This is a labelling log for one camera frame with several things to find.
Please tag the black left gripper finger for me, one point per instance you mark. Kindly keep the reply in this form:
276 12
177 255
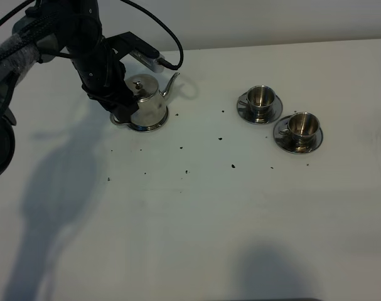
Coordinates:
125 107

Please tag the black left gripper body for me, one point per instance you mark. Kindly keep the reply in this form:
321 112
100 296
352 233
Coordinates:
101 74

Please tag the stainless steel teapot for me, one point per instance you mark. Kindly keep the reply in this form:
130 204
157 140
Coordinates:
151 100

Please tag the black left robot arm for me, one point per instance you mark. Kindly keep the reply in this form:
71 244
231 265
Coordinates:
64 29

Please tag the steel teapot saucer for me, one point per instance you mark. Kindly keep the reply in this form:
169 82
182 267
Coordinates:
150 128

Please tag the steel saucer far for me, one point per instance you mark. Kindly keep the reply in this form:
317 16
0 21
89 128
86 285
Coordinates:
267 117

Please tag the steel teacup far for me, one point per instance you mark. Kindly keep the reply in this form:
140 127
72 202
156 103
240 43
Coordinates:
258 99

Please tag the steel teacup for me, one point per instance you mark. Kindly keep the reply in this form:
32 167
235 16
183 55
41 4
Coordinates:
258 99
301 125

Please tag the steel saucer near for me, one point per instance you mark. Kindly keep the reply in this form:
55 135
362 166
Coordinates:
295 145

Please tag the steel teacup near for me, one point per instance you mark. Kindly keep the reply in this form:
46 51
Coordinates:
301 125

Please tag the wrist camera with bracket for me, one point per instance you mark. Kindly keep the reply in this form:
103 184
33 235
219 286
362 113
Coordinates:
129 44

